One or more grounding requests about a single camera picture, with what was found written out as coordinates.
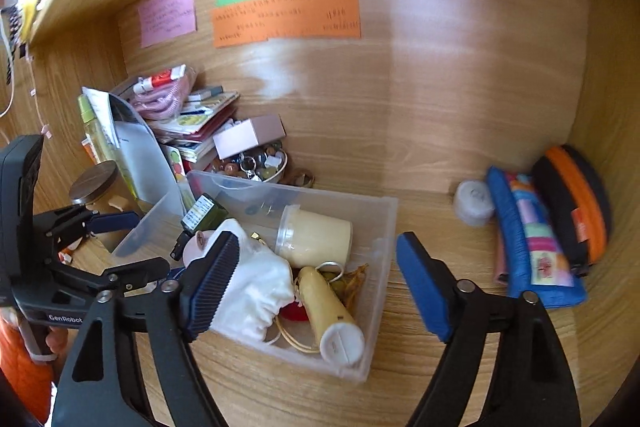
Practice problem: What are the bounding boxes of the blue patchwork pouch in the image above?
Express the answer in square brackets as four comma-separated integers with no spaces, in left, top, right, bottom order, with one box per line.
[486,166,587,309]

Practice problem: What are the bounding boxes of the clear lidded cream jar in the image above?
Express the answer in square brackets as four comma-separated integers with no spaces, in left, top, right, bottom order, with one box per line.
[274,204,353,269]

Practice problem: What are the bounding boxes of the pale pink round case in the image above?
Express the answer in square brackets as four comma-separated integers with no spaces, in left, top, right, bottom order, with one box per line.
[182,231,217,266]

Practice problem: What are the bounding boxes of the glass jar with metal lid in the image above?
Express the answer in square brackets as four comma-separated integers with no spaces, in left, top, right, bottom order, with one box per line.
[68,160,138,212]

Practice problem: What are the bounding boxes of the orange paper note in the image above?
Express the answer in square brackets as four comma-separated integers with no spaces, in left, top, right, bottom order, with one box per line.
[211,0,362,48]

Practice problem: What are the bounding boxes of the wooden desktop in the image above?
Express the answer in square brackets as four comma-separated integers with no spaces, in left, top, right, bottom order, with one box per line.
[30,57,601,427]

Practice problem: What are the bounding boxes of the pink mesh bag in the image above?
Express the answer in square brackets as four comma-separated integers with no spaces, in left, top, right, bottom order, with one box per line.
[131,74,193,120]

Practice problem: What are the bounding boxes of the pile of beads and trinkets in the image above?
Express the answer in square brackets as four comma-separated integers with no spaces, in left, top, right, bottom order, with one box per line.
[210,144,286,180]

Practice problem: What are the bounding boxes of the white drawstring pouch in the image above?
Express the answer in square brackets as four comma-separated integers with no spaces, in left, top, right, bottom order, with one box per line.
[210,219,296,345]

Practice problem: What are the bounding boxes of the dark green labelled bottle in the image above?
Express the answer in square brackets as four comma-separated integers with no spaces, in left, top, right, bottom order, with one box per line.
[170,193,228,260]

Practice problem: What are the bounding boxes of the small white cardboard box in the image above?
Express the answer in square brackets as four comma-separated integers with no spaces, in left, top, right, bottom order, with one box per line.
[213,114,287,160]

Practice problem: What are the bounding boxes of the clear plastic storage box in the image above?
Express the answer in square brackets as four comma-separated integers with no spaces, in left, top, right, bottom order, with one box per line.
[111,170,399,383]

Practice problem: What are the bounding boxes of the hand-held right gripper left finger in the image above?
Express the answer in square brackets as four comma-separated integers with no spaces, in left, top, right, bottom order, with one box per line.
[50,231,241,427]

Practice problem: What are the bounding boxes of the person's left hand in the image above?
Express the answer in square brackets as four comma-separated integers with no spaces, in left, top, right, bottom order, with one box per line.
[44,326,71,383]

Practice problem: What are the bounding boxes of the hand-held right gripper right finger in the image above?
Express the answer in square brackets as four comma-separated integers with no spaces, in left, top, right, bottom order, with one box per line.
[396,232,581,427]

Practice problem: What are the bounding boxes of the cream bottle with white cap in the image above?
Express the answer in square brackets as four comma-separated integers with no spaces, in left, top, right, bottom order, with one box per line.
[295,266,365,364]

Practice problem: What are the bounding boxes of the wooden bead bracelet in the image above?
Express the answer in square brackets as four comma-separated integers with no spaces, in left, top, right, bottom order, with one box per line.
[282,169,316,188]

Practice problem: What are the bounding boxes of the fruit print booklet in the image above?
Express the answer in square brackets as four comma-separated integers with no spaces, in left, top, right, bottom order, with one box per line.
[162,144,191,182]

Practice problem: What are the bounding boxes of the white bowl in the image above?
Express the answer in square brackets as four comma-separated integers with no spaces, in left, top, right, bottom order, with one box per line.
[205,142,289,184]

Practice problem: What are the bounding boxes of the white round container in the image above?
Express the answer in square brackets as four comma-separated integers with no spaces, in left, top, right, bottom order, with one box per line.
[453,179,496,228]

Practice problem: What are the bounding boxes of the red and white tube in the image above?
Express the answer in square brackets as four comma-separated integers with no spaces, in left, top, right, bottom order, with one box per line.
[134,64,187,95]

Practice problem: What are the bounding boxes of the black and orange zip case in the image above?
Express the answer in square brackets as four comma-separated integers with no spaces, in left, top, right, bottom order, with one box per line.
[530,145,612,278]

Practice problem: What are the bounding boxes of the yellow green bottle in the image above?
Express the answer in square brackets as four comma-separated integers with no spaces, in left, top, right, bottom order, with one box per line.
[76,94,118,165]

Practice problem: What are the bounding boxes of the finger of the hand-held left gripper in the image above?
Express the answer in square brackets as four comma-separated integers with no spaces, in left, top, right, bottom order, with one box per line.
[47,256,183,308]
[32,205,142,254]

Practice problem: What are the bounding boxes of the person's left forearm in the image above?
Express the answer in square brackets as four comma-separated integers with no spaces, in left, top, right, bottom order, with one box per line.
[0,312,56,423]

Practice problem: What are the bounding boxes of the stack of books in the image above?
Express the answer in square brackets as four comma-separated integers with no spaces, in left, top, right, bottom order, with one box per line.
[145,87,241,172]

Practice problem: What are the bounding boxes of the white cable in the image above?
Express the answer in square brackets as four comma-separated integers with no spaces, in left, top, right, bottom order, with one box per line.
[0,22,16,118]

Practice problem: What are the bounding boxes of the pink slim case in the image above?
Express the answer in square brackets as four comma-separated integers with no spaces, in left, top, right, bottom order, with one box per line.
[494,227,511,285]

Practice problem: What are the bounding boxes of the pink paper note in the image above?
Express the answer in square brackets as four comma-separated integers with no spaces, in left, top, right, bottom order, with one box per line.
[138,0,198,48]

